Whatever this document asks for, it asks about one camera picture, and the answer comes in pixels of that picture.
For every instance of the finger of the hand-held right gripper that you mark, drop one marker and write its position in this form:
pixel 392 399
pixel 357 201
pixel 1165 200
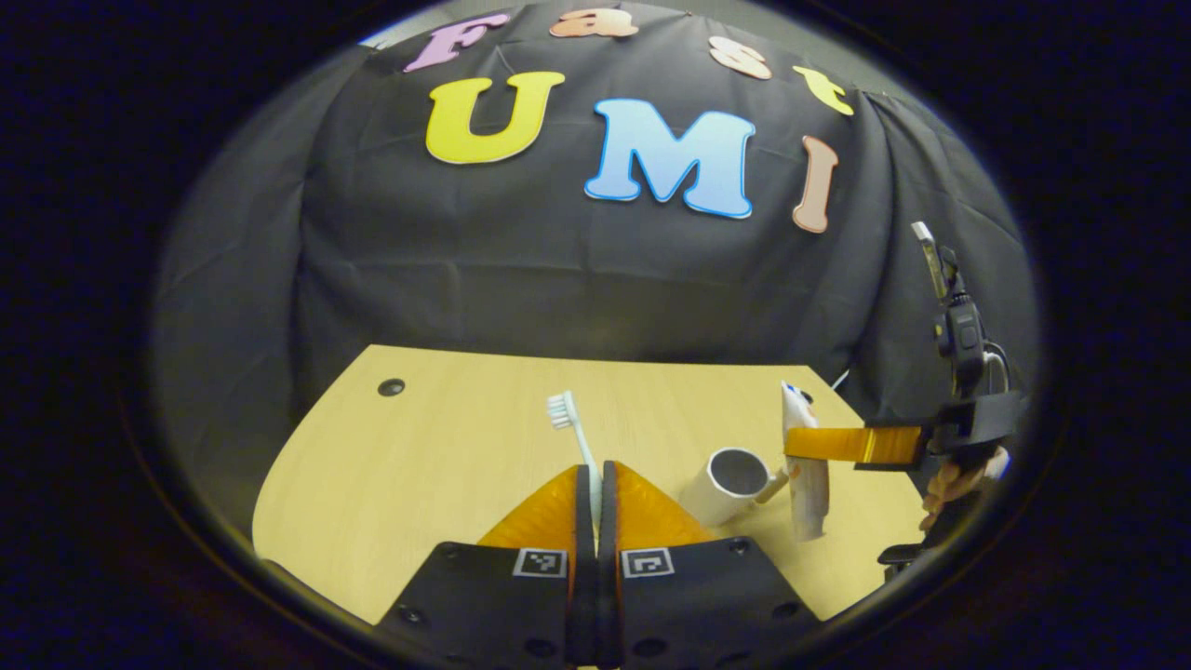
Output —
pixel 837 444

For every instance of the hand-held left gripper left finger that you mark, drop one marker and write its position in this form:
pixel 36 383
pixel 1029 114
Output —
pixel 584 558

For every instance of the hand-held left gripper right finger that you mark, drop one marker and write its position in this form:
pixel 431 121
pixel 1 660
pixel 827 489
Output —
pixel 609 568

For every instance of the white toothpaste tube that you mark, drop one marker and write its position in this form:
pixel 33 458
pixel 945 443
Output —
pixel 808 493

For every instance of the white toothbrush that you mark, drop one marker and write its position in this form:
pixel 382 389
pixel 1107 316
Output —
pixel 583 447

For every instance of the white cup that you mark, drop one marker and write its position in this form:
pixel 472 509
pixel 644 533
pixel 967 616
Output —
pixel 712 498

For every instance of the black desk grommet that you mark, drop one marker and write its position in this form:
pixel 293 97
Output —
pixel 391 387

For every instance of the black backdrop cloth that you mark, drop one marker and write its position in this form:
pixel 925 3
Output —
pixel 558 298

